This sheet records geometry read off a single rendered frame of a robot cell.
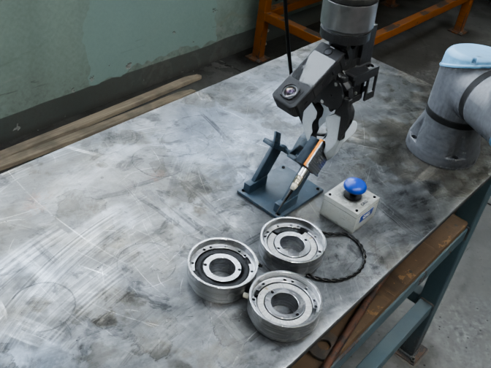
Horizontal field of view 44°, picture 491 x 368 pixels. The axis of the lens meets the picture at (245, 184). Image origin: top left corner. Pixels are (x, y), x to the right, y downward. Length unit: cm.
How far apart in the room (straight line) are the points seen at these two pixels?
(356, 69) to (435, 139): 40
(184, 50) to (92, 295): 229
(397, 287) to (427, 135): 33
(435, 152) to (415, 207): 16
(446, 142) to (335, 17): 51
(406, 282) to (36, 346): 81
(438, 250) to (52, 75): 173
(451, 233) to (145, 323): 89
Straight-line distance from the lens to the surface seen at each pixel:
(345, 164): 122
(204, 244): 94
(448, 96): 124
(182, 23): 302
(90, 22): 265
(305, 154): 95
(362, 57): 92
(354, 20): 85
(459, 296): 223
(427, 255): 147
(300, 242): 99
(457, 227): 158
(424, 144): 129
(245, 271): 91
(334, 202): 105
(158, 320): 88
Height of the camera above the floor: 148
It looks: 38 degrees down
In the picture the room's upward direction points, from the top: 8 degrees clockwise
